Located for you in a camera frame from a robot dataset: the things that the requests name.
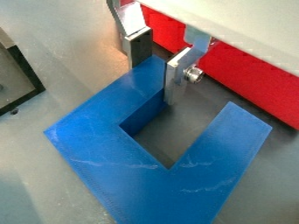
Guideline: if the blue U-shaped block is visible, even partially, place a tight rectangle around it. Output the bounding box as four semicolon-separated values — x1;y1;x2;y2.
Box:
43;56;272;224

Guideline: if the red base board with slots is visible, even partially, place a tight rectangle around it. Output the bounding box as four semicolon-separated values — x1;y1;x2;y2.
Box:
120;0;299;130

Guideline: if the gripper left finger 2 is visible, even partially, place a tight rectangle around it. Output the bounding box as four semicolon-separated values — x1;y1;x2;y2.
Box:
106;0;152;67

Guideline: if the gripper right finger 2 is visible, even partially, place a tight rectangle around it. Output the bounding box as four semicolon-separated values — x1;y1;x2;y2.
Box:
162;25;210;105

